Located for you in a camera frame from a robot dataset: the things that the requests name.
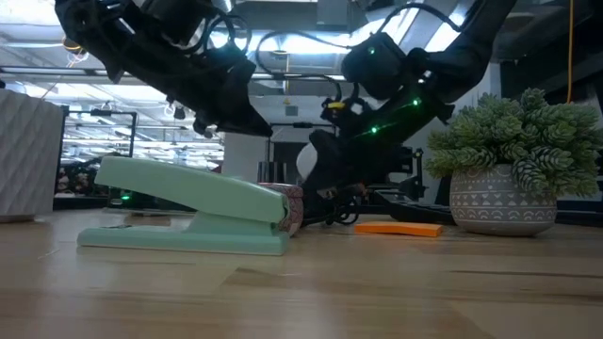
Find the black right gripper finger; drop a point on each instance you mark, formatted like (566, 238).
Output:
(337, 165)

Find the pink patterned candle tin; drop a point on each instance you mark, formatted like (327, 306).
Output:
(296, 207)

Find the orange sticky note pad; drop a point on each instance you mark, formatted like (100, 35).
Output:
(400, 229)

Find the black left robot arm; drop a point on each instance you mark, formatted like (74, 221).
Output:
(94, 33)

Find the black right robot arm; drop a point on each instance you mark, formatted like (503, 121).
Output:
(452, 42)

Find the mint green stapler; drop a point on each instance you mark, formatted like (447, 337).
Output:
(198, 198)

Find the succulent in grey patterned pot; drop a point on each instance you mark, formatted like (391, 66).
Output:
(509, 165)

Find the white textured cup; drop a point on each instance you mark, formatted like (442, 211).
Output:
(26, 150)

